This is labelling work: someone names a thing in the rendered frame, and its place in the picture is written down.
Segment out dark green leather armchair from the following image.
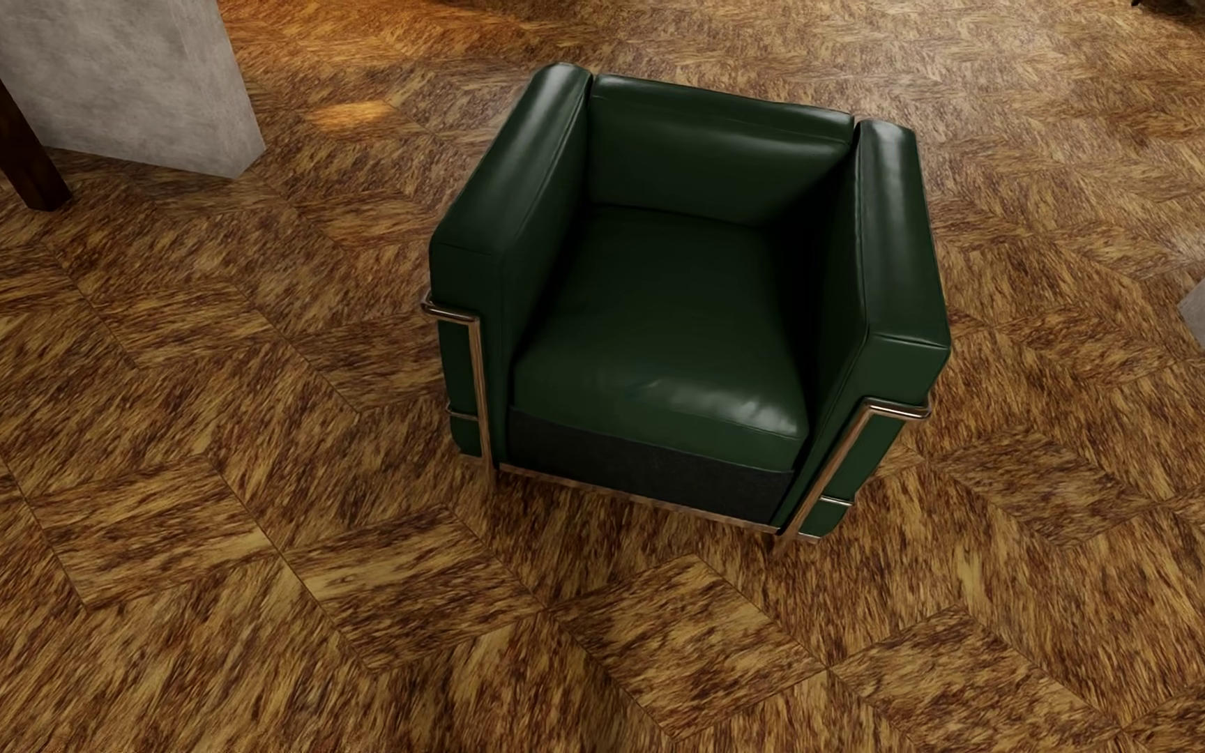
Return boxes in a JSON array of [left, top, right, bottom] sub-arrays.
[[420, 61, 953, 546]]

